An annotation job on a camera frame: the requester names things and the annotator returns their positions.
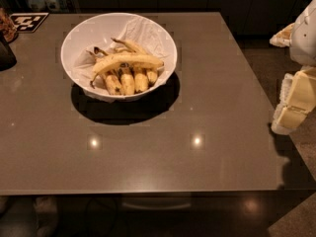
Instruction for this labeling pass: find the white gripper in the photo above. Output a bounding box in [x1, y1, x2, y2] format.
[271, 65, 316, 136]

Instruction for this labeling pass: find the long yellow banana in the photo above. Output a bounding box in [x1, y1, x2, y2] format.
[90, 53, 164, 87]

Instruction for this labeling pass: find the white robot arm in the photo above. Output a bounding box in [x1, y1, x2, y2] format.
[270, 0, 316, 135]

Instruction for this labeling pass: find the spotted banana bunch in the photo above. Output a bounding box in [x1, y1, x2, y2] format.
[89, 39, 159, 96]

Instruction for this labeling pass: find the white paper bowl liner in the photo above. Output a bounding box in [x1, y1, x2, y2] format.
[72, 15, 175, 100]

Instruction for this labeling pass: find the white bowl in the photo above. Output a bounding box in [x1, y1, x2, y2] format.
[60, 12, 179, 103]

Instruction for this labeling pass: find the black white fiducial marker card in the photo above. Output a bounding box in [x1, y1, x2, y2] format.
[10, 13, 48, 33]

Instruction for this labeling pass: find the dark round object at left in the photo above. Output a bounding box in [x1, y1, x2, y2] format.
[0, 33, 17, 71]

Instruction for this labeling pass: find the brown patterned container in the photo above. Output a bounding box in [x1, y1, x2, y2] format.
[0, 8, 18, 42]

